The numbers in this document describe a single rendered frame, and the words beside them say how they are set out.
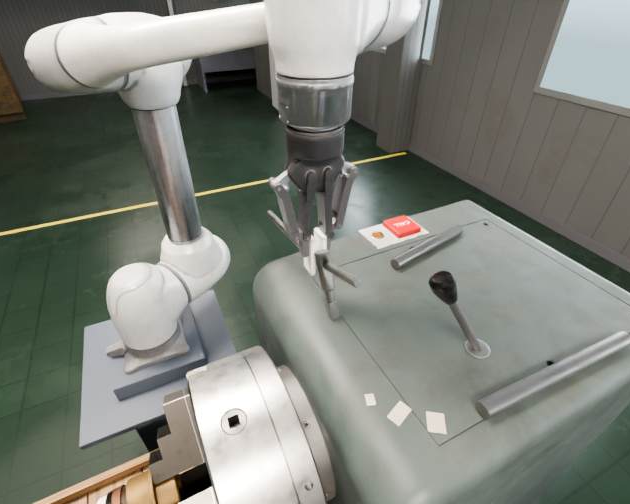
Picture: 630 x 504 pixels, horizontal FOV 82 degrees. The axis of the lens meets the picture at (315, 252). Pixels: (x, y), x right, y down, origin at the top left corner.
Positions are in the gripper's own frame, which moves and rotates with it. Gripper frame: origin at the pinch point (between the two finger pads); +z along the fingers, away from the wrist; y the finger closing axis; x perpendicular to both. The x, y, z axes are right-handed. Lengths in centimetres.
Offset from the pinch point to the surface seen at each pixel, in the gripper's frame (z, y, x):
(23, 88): 116, 174, -789
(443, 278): -5.3, -8.5, 18.2
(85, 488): 45, 48, -4
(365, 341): 9.4, -2.3, 12.5
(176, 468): 22.5, 28.2, 11.3
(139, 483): 22.8, 33.3, 10.8
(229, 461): 12.5, 20.9, 18.6
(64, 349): 135, 90, -141
